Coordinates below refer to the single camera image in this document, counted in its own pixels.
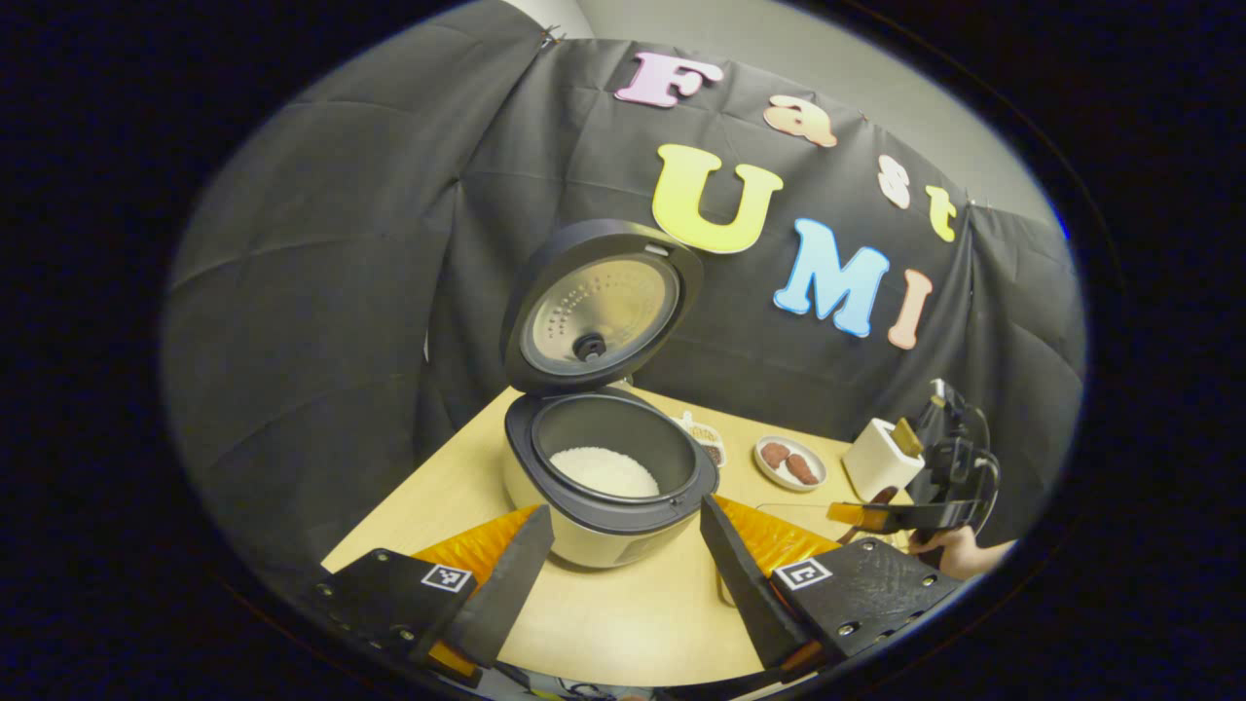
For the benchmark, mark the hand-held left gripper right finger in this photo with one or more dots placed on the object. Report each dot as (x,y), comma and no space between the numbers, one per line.
(745,584)

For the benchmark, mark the white divided dish with beans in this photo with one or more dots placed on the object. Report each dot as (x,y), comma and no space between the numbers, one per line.
(706,433)

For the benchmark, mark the brown meat piece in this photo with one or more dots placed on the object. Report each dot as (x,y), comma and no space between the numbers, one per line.
(774,454)
(803,469)

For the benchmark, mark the white rice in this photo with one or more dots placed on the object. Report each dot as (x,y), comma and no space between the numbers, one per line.
(604,472)

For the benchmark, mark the white slotted holder box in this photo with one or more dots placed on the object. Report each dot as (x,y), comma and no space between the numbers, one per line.
(876,462)

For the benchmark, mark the white round plate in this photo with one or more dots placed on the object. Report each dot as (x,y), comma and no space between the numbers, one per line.
(779,475)

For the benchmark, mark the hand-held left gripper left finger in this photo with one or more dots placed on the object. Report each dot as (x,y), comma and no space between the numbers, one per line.
(511,584)

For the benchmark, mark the black backdrop cloth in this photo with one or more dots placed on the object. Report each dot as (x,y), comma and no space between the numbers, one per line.
(341,292)

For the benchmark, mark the grey and cream rice cooker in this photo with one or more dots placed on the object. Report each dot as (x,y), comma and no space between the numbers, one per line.
(604,543)

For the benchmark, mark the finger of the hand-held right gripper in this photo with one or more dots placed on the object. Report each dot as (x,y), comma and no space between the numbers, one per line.
(915,514)

